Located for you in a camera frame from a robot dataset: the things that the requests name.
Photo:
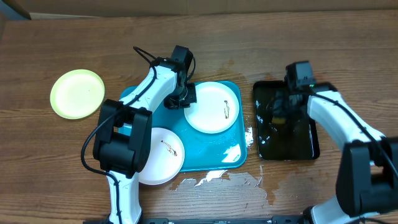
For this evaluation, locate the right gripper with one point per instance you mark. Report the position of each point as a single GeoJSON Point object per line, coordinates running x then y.
{"type": "Point", "coordinates": [280, 101]}

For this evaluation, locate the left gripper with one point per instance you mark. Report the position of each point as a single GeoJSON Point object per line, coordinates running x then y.
{"type": "Point", "coordinates": [191, 99]}

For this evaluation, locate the green yellow sponge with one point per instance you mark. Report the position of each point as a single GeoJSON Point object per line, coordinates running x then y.
{"type": "Point", "coordinates": [279, 119]}

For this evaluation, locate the white plate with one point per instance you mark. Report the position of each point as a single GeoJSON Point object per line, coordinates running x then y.
{"type": "Point", "coordinates": [165, 160]}
{"type": "Point", "coordinates": [216, 109]}

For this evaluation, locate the yellow green rimmed plate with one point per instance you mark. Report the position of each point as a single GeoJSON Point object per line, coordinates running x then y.
{"type": "Point", "coordinates": [77, 94]}

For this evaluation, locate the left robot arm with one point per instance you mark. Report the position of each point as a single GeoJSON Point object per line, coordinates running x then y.
{"type": "Point", "coordinates": [122, 137]}

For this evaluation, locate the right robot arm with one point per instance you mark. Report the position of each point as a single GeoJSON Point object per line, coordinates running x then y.
{"type": "Point", "coordinates": [366, 184]}

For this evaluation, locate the black water tray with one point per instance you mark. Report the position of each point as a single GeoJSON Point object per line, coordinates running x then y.
{"type": "Point", "coordinates": [295, 140]}

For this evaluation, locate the teal plastic tray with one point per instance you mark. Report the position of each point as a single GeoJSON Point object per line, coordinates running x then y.
{"type": "Point", "coordinates": [225, 150]}

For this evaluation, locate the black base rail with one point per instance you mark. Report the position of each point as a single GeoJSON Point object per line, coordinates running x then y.
{"type": "Point", "coordinates": [279, 219]}

